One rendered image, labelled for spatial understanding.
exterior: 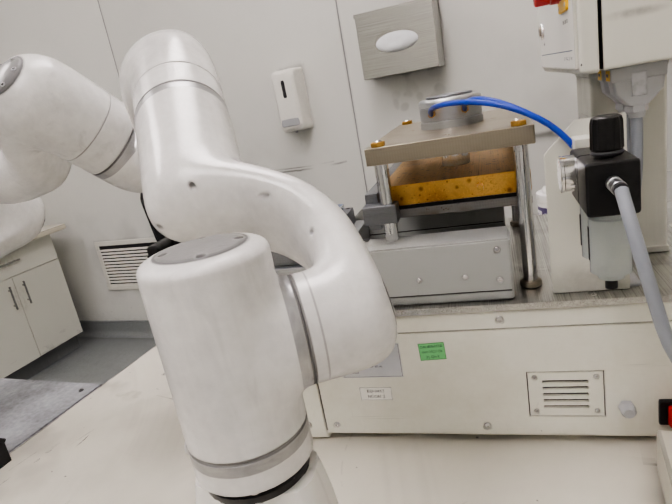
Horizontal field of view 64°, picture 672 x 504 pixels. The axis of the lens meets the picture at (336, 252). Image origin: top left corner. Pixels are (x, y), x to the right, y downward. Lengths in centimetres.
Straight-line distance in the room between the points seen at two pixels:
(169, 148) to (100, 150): 26
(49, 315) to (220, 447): 306
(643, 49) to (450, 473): 47
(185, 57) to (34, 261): 283
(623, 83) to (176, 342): 47
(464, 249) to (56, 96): 48
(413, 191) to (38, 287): 288
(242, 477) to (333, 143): 215
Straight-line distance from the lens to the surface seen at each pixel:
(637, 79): 60
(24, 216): 105
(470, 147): 60
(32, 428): 103
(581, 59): 57
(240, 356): 33
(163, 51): 59
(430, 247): 59
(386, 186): 61
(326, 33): 242
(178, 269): 32
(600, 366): 65
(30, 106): 69
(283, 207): 40
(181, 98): 51
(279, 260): 71
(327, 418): 72
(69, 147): 71
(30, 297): 329
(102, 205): 328
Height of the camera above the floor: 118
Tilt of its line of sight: 16 degrees down
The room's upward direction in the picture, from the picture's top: 11 degrees counter-clockwise
